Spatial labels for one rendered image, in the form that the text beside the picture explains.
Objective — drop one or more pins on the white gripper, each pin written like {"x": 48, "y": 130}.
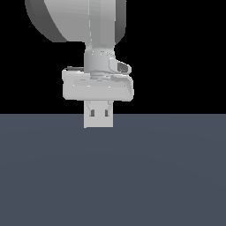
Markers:
{"x": 97, "y": 88}

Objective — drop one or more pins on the white two-prong charger block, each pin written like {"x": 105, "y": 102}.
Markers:
{"x": 98, "y": 120}

